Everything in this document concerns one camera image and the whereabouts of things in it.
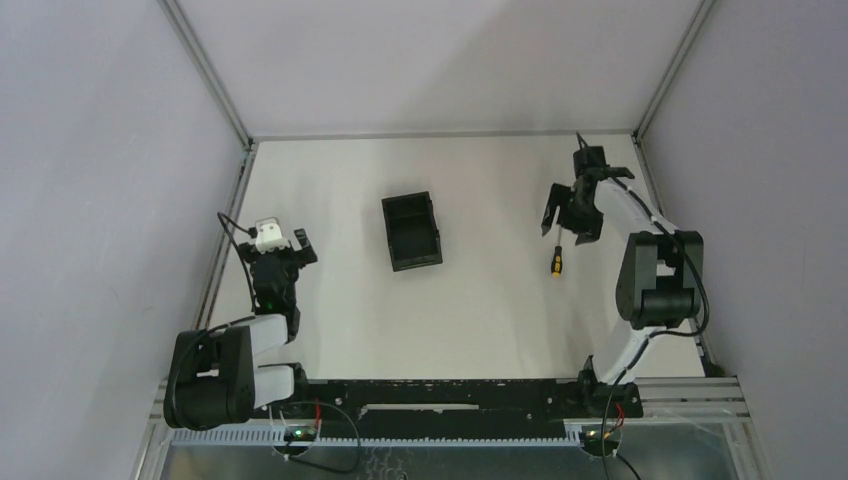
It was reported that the aluminium enclosure frame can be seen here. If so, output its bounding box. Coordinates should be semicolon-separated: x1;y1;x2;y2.
132;0;776;480

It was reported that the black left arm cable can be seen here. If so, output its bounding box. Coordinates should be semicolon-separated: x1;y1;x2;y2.
216;211;260;313

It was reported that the yellow black handled screwdriver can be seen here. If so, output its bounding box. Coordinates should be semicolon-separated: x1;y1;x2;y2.
550;225;563;278

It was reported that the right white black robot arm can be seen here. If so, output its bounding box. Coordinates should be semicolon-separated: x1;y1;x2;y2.
540;141;709;416

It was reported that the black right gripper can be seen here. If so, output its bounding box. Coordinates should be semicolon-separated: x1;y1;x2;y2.
542;181;606;244

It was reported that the white slotted cable duct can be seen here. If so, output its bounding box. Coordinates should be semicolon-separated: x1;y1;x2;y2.
170;423;584;448

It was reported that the black plastic storage bin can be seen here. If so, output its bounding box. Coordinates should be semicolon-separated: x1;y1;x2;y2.
381;191;443;272

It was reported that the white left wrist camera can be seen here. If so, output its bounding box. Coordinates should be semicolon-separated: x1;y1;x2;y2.
254;217;291;254

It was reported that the green lit circuit board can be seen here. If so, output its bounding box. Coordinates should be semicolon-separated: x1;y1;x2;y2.
579;427;616;442
284;426;319;443

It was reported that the right green lit circuit board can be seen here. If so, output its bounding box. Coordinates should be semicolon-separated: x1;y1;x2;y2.
579;427;616;442

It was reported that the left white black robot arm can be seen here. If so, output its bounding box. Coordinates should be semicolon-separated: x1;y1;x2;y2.
163;221;318;431

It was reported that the left green lit circuit board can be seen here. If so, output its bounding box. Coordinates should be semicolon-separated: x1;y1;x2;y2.
284;426;319;443

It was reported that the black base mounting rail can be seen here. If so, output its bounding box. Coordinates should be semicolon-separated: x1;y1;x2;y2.
291;367;644;442

